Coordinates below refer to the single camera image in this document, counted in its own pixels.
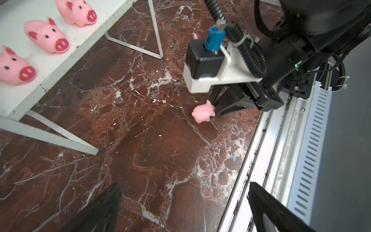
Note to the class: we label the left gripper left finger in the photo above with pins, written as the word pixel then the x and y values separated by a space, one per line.
pixel 98 216

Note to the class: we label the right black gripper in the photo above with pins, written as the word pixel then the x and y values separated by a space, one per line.
pixel 243 96

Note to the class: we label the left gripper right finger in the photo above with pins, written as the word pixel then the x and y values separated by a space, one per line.
pixel 269 215

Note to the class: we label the pink pig toy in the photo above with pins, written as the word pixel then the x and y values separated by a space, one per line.
pixel 204 112
pixel 47 35
pixel 14 69
pixel 76 12

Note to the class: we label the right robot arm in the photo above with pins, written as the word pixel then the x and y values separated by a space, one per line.
pixel 307 34

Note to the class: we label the white two-tier metal shelf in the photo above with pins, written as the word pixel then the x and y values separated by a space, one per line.
pixel 17 101

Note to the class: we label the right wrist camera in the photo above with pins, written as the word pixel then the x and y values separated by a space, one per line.
pixel 226 56

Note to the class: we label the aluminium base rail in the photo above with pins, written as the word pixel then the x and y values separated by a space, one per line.
pixel 284 156

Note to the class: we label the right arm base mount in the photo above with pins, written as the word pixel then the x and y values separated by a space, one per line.
pixel 297 84

